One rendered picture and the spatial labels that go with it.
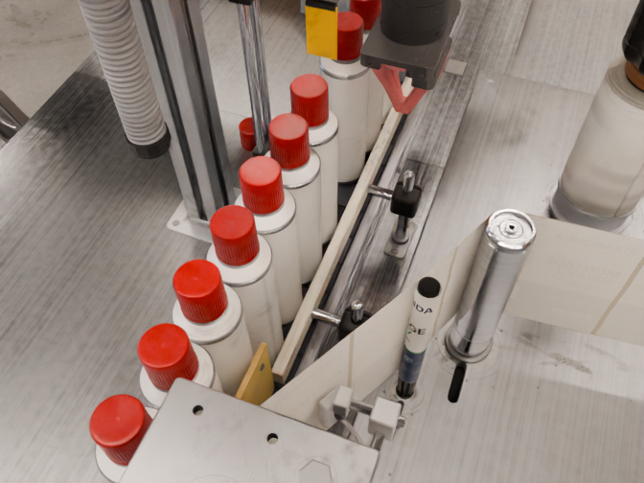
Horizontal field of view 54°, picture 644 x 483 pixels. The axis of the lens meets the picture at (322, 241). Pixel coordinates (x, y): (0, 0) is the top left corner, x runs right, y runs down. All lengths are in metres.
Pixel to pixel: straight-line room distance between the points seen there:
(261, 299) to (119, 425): 0.17
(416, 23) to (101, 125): 0.53
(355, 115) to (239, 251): 0.26
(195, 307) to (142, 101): 0.16
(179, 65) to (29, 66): 1.97
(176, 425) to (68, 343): 0.43
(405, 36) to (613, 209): 0.30
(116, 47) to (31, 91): 2.00
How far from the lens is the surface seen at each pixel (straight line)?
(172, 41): 0.59
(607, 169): 0.68
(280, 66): 0.99
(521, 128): 0.85
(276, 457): 0.31
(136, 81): 0.48
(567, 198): 0.73
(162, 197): 0.83
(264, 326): 0.55
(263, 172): 0.49
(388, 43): 0.57
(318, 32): 0.60
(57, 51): 2.59
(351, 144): 0.70
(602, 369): 0.67
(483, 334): 0.59
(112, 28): 0.45
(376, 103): 0.73
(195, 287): 0.43
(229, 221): 0.46
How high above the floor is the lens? 1.44
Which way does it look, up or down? 54 degrees down
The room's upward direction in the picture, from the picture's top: 1 degrees counter-clockwise
